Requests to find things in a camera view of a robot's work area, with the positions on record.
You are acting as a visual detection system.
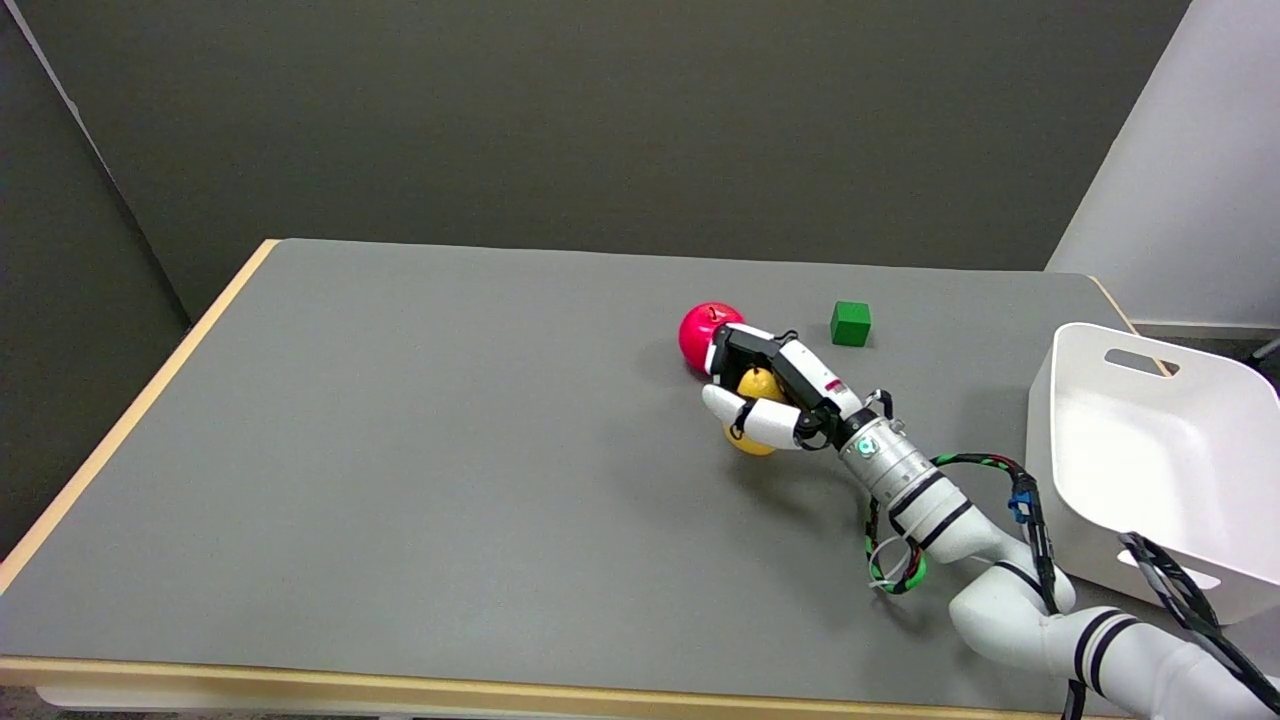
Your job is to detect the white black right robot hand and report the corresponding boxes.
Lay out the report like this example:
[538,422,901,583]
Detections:
[700,322,868,453]

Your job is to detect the yellow pear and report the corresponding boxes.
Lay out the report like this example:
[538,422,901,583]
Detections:
[723,366,791,457]

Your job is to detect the green cube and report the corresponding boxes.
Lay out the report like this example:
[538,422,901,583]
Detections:
[830,300,873,348]

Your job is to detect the red apple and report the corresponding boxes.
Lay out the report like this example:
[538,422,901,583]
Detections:
[678,302,746,376]

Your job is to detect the white plastic basket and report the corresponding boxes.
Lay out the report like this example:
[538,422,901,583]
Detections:
[1025,322,1280,626]

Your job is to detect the gray table mat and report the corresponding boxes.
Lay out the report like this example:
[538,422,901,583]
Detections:
[0,238,1280,717]

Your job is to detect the white partition panel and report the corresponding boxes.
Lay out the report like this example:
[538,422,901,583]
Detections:
[1045,0,1280,331]

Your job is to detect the light wood table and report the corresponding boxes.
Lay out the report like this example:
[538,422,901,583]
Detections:
[0,238,1280,720]

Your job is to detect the black green braided cable loop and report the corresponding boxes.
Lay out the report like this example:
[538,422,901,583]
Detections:
[865,495,928,596]

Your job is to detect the black cable with blue connector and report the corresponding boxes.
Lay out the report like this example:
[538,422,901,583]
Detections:
[930,452,1061,613]

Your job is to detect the black white striped cable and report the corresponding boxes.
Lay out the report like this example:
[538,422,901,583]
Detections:
[1118,532,1280,691]

